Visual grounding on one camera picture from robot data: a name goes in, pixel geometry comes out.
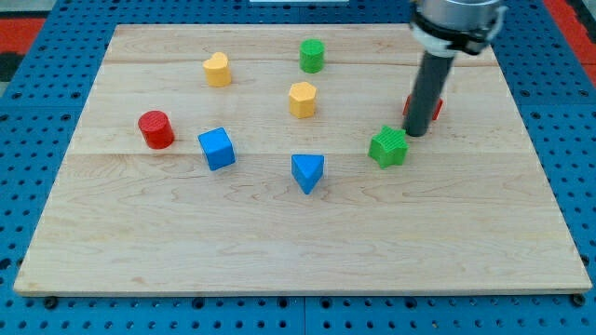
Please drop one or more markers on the green star block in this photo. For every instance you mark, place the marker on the green star block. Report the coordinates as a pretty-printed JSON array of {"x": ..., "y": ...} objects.
[{"x": 389, "y": 147}]

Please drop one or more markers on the light wooden board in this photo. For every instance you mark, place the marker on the light wooden board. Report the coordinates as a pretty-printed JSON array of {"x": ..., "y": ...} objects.
[{"x": 469, "y": 212}]

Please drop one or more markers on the red cylinder block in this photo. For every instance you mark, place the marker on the red cylinder block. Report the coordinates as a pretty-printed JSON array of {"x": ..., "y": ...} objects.
[{"x": 156, "y": 129}]

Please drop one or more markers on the blue triangle block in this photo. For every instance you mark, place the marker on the blue triangle block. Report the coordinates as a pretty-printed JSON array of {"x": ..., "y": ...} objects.
[{"x": 307, "y": 169}]

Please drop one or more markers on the yellow heart block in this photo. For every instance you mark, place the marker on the yellow heart block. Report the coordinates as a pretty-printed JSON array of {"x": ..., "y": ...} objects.
[{"x": 217, "y": 70}]

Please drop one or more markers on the blue cube block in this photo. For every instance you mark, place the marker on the blue cube block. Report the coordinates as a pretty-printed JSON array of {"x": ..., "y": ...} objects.
[{"x": 217, "y": 148}]

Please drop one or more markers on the red star block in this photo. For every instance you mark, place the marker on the red star block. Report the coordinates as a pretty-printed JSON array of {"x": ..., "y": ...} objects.
[{"x": 436, "y": 112}]

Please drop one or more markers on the yellow hexagon block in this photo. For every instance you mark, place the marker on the yellow hexagon block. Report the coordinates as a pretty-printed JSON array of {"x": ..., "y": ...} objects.
[{"x": 302, "y": 99}]

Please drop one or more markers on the green cylinder block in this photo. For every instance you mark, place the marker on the green cylinder block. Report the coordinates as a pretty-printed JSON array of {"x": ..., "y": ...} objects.
[{"x": 311, "y": 56}]

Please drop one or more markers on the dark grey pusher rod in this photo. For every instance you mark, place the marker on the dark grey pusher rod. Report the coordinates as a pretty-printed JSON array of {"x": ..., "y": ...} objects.
[{"x": 425, "y": 95}]

